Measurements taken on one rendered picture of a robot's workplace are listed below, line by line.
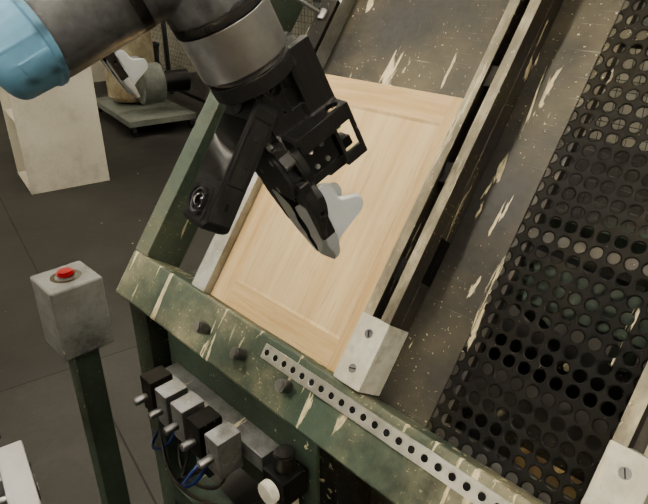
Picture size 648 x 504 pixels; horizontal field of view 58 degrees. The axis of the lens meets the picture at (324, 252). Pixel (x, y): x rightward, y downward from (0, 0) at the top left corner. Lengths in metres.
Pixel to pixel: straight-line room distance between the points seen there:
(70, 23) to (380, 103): 0.90
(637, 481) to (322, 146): 0.58
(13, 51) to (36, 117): 4.38
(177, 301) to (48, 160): 3.58
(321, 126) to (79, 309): 1.03
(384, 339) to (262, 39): 0.66
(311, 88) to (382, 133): 0.72
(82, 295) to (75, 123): 3.51
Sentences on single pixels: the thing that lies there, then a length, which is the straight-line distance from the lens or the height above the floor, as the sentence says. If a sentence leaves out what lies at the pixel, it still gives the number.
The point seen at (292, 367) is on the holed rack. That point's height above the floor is 0.89.
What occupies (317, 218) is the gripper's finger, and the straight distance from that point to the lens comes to 0.51.
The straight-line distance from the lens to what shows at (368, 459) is 1.03.
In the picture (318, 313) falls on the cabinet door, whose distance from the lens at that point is 1.16.
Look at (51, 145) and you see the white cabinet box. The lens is 4.87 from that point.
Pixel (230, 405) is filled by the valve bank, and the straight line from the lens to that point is 1.29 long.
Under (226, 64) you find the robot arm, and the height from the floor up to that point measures 1.51.
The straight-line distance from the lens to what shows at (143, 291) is 1.51.
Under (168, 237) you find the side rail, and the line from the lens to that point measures 1.56.
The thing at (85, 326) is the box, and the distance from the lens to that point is 1.47.
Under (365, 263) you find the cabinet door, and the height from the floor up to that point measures 1.06.
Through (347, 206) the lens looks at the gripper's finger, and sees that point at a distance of 0.56.
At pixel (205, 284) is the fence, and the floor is 0.92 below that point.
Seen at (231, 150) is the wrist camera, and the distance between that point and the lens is 0.48.
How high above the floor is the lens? 1.58
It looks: 26 degrees down
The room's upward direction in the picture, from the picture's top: straight up
